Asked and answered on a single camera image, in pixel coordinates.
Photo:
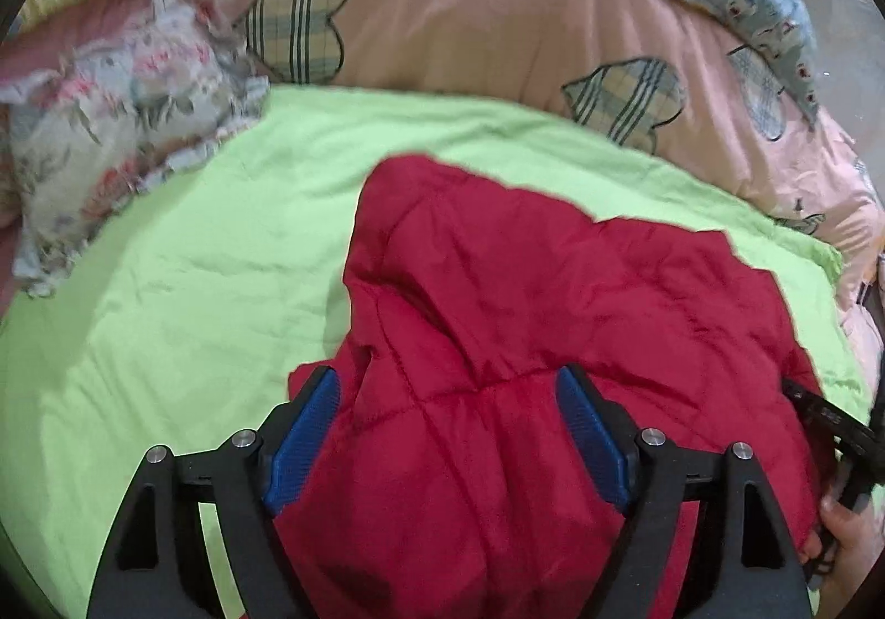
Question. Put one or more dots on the person's right hand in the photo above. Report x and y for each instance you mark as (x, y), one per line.
(854, 529)

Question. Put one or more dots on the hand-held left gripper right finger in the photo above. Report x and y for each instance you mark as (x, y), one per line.
(594, 446)

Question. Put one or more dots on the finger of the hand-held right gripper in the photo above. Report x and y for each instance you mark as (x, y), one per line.
(830, 415)
(856, 481)

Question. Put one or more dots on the green blanket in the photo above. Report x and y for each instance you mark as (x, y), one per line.
(207, 259)

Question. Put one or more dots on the pink heart print duvet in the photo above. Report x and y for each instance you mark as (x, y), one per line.
(484, 3)

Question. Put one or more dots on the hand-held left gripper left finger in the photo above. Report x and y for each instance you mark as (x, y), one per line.
(304, 446)

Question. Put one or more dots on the floral ruffled pillow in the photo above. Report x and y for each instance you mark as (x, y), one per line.
(104, 128)

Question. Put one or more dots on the red quilted jacket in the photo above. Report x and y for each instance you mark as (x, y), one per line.
(518, 287)

